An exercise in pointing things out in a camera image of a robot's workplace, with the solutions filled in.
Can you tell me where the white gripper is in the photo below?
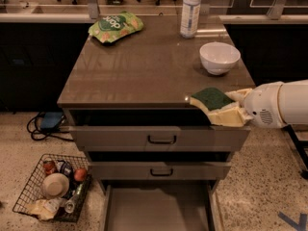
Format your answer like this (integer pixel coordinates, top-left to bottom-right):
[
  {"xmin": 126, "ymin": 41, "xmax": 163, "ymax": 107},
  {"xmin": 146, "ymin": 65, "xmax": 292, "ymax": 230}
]
[{"xmin": 207, "ymin": 82, "xmax": 286, "ymax": 128}]

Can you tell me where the green and yellow sponge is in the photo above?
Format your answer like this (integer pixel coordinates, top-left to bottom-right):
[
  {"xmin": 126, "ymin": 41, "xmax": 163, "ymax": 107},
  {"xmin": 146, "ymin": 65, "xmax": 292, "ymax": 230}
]
[{"xmin": 190, "ymin": 88, "xmax": 233, "ymax": 113}]

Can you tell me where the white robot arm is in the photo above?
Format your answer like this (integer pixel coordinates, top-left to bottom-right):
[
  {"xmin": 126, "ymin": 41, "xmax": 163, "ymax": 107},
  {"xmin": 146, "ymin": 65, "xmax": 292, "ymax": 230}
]
[{"xmin": 207, "ymin": 80, "xmax": 308, "ymax": 128}]

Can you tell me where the grey drawer cabinet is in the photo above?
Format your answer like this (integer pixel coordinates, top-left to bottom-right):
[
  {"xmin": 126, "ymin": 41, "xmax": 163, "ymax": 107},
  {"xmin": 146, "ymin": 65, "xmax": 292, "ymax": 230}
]
[{"xmin": 58, "ymin": 15, "xmax": 254, "ymax": 231}]

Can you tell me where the middle grey drawer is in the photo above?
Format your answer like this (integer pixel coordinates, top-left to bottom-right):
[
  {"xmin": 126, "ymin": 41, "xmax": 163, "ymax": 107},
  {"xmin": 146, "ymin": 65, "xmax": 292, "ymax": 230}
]
[{"xmin": 89, "ymin": 152, "xmax": 231, "ymax": 180}]

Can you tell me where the grey drawer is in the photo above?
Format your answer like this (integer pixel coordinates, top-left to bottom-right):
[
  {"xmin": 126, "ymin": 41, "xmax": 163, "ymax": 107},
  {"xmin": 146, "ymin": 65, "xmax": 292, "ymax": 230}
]
[
  {"xmin": 89, "ymin": 152, "xmax": 231, "ymax": 180},
  {"xmin": 70, "ymin": 109, "xmax": 250, "ymax": 152},
  {"xmin": 100, "ymin": 184, "xmax": 221, "ymax": 231}
]

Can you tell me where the top grey drawer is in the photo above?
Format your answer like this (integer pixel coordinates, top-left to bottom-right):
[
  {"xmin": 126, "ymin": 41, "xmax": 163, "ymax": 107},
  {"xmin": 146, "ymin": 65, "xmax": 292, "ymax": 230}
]
[{"xmin": 70, "ymin": 109, "xmax": 250, "ymax": 152}]

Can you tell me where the bottom grey drawer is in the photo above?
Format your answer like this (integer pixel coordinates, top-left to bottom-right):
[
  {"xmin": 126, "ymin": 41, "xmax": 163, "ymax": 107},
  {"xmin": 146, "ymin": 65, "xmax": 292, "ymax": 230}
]
[{"xmin": 100, "ymin": 184, "xmax": 221, "ymax": 231}]

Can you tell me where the white ceramic bowl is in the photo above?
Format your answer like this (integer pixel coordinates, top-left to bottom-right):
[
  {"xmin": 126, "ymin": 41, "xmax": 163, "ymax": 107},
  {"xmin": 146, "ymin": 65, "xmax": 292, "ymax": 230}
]
[{"xmin": 199, "ymin": 42, "xmax": 241, "ymax": 75}]

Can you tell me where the black stand base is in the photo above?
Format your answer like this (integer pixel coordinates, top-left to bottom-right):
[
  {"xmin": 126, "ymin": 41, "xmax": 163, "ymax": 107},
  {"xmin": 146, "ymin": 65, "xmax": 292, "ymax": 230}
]
[{"xmin": 285, "ymin": 125, "xmax": 308, "ymax": 180}]

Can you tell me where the clear plastic water bottle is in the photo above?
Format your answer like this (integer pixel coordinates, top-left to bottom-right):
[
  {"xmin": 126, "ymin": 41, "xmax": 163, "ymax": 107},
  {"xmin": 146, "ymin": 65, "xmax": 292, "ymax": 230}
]
[{"xmin": 180, "ymin": 0, "xmax": 201, "ymax": 39}]

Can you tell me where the blue floor tape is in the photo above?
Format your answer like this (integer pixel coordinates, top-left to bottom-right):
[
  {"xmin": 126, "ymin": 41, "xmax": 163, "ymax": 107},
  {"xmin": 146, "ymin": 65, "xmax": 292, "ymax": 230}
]
[{"xmin": 278, "ymin": 212, "xmax": 308, "ymax": 231}]

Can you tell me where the green chip bag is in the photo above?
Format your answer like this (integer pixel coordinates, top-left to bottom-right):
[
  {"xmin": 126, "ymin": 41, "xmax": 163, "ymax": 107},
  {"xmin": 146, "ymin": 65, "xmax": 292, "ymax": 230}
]
[{"xmin": 88, "ymin": 12, "xmax": 143, "ymax": 43}]

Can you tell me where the red apple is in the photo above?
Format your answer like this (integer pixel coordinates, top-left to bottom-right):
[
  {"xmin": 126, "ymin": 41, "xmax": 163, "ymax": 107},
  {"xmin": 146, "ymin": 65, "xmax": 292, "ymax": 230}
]
[{"xmin": 74, "ymin": 167, "xmax": 88, "ymax": 182}]

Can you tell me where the blue white can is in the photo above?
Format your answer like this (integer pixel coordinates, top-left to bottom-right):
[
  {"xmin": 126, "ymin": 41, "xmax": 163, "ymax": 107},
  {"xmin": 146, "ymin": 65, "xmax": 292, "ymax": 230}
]
[{"xmin": 56, "ymin": 160, "xmax": 73, "ymax": 177}]

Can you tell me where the blue power adapter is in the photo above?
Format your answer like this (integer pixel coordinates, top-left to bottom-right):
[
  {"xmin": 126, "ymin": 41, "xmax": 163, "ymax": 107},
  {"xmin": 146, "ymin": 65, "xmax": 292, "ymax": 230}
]
[{"xmin": 40, "ymin": 112, "xmax": 64, "ymax": 131}]

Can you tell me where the green glass bottle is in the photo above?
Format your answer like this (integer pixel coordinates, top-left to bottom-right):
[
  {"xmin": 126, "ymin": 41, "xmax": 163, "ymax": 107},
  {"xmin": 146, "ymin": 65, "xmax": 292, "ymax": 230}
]
[{"xmin": 64, "ymin": 184, "xmax": 84, "ymax": 214}]

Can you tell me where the red soda can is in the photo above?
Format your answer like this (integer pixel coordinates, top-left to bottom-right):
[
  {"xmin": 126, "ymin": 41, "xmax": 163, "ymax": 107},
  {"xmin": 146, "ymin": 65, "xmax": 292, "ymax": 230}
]
[{"xmin": 43, "ymin": 160, "xmax": 57, "ymax": 175}]

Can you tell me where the beige upturned bowl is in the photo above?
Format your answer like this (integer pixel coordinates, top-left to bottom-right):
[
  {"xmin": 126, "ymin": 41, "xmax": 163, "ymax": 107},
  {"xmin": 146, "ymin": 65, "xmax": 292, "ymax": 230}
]
[{"xmin": 41, "ymin": 173, "xmax": 69, "ymax": 199}]

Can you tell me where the crumpled yellow snack bag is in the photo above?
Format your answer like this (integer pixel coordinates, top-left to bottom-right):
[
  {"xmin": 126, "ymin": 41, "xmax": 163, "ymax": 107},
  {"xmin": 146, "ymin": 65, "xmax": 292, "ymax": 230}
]
[{"xmin": 25, "ymin": 198, "xmax": 65, "ymax": 220}]

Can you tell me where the black floor cable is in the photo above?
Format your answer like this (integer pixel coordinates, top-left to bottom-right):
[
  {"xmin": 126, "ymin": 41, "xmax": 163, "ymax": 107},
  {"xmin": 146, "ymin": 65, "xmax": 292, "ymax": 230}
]
[{"xmin": 26, "ymin": 111, "xmax": 75, "ymax": 143}]

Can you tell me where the black wire basket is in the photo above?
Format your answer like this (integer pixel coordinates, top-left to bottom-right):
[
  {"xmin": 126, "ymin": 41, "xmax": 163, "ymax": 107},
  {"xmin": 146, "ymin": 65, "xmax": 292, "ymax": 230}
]
[{"xmin": 13, "ymin": 154, "xmax": 91, "ymax": 222}]

